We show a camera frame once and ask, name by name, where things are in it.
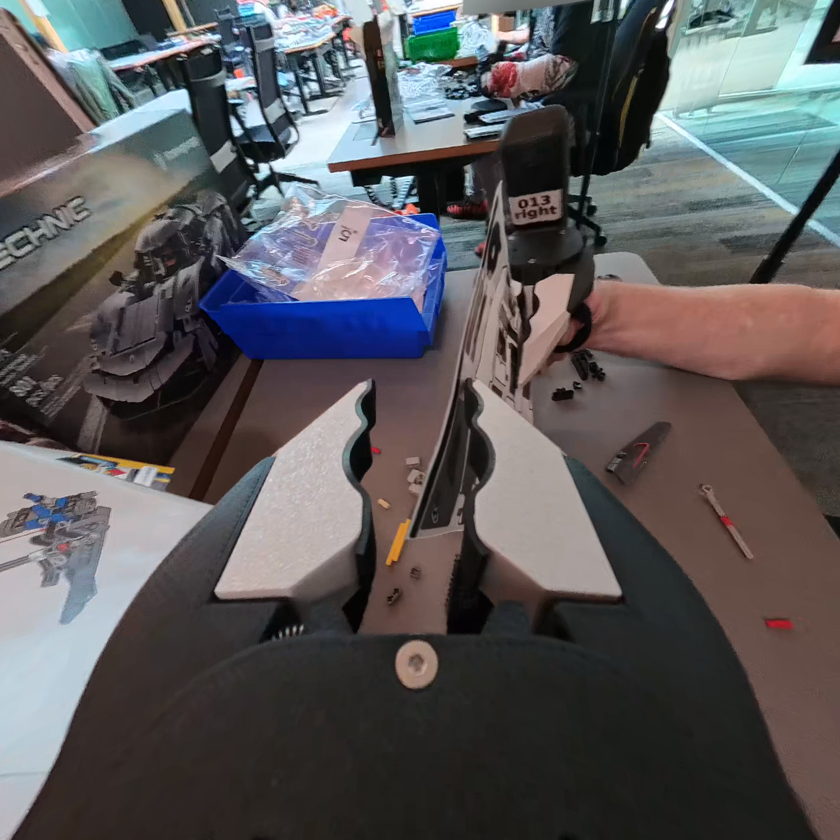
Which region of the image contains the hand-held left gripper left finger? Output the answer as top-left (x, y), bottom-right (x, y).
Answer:
top-left (214, 378), bottom-right (379, 632)

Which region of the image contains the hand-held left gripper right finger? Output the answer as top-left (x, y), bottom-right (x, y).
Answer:
top-left (449, 378), bottom-right (624, 634)

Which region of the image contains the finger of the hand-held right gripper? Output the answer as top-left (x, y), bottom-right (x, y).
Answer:
top-left (517, 273), bottom-right (577, 389)

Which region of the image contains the printed sticker sheet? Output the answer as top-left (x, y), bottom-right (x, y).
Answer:
top-left (407, 177), bottom-right (549, 540)

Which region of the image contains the dark grey panel orange stripe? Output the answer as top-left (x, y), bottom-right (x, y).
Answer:
top-left (604, 420), bottom-right (673, 487)

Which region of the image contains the person's right forearm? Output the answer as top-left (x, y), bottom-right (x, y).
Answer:
top-left (630, 279), bottom-right (840, 386)

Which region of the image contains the printed toy set box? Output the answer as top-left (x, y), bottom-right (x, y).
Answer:
top-left (0, 108), bottom-right (260, 463)

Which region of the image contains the person's right hand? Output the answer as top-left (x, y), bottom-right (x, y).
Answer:
top-left (581, 281), bottom-right (639, 360)

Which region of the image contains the pile of black toy pieces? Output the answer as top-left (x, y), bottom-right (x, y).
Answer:
top-left (550, 349), bottom-right (609, 403)

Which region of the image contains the brown top desk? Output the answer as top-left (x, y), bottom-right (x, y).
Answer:
top-left (327, 79), bottom-right (509, 198)

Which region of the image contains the black backpack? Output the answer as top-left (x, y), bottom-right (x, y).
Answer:
top-left (587, 0), bottom-right (672, 177)

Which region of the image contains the green plastic bin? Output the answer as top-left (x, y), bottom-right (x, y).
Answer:
top-left (406, 26), bottom-right (462, 64)

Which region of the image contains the black printed box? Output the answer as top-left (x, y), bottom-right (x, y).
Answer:
top-left (363, 16), bottom-right (406, 140)

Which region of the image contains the blue plastic bin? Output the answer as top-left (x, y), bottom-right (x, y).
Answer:
top-left (199, 212), bottom-right (449, 361)
top-left (410, 5), bottom-right (465, 35)

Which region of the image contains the grey axle with red bush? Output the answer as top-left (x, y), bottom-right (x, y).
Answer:
top-left (698, 483), bottom-right (756, 560)

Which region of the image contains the open instruction booklet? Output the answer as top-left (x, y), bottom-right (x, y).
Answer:
top-left (0, 440), bottom-right (215, 812)

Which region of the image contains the bundle of clear plastic bags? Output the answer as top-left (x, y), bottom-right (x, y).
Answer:
top-left (220, 182), bottom-right (442, 304)

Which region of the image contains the black tripod leg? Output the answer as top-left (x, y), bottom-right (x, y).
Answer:
top-left (748, 141), bottom-right (840, 284)

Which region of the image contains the black office chair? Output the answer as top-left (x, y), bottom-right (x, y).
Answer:
top-left (178, 42), bottom-right (322, 221)
top-left (217, 10), bottom-right (303, 119)

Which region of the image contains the dark brown panel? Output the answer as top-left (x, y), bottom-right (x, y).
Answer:
top-left (0, 10), bottom-right (97, 182)

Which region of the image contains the black coiled cable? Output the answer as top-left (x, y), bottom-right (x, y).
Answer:
top-left (363, 176), bottom-right (421, 206)

